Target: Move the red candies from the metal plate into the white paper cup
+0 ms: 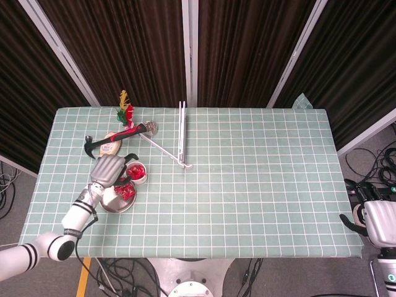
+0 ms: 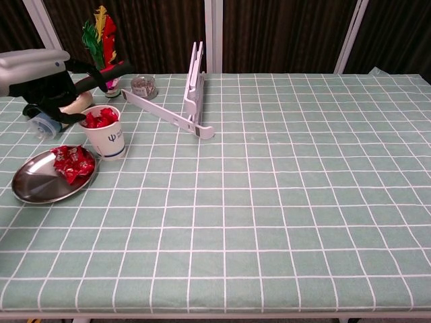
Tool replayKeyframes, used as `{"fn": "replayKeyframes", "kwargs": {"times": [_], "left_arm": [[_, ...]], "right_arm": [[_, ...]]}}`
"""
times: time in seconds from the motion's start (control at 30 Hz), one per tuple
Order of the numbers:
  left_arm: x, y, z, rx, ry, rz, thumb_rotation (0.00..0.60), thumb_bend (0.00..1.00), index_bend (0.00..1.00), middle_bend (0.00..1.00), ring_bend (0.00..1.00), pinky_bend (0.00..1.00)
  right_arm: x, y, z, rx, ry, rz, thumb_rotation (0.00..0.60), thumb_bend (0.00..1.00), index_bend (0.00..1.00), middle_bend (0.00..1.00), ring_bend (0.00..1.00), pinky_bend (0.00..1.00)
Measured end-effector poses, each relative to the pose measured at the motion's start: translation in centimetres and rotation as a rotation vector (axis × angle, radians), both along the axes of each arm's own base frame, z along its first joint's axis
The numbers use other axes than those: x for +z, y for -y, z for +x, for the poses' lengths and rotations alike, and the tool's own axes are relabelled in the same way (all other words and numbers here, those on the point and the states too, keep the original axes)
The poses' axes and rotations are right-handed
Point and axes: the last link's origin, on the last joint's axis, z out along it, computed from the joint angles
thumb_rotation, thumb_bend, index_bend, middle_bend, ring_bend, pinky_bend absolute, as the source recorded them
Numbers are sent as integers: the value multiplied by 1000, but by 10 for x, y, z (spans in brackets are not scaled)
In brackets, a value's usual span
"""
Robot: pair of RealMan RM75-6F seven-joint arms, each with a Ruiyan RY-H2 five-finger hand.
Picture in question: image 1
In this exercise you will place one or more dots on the black box with lit display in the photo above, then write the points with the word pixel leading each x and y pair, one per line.
pixel 351 192

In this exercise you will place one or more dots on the dark brown curtain panel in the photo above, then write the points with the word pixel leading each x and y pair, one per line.
pixel 24 92
pixel 123 46
pixel 247 46
pixel 355 62

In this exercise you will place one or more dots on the round silver metal plate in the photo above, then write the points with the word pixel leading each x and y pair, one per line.
pixel 117 205

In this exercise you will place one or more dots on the clear jar of paper clips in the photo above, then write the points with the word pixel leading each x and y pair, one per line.
pixel 151 127

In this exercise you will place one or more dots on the mayonnaise squeeze bottle blue cap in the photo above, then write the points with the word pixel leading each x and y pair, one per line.
pixel 111 149

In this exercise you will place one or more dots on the white folding laptop stand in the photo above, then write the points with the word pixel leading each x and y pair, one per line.
pixel 182 133

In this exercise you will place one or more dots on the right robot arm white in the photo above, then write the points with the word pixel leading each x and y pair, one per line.
pixel 388 272

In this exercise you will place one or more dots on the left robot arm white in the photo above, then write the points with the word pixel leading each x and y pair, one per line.
pixel 75 213

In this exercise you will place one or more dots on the white paper cup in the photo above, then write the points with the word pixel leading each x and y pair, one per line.
pixel 142 180

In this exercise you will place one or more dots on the yellow floor tape stripe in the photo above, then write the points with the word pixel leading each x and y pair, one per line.
pixel 83 278

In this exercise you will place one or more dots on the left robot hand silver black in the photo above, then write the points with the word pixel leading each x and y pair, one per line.
pixel 106 170

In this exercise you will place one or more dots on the red black claw hammer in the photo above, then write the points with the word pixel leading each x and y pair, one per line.
pixel 123 134

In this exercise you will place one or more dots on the green checked tablecloth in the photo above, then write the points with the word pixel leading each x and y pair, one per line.
pixel 232 191

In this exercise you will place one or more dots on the red candies heap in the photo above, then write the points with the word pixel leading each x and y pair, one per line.
pixel 127 191

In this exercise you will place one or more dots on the colourful feather shuttlecock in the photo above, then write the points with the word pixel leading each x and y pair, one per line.
pixel 125 113

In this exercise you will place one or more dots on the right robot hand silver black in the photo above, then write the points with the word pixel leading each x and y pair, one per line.
pixel 380 222

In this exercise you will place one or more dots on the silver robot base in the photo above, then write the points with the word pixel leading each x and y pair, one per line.
pixel 185 275

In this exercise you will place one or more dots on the red candies handful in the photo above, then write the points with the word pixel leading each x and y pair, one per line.
pixel 136 171

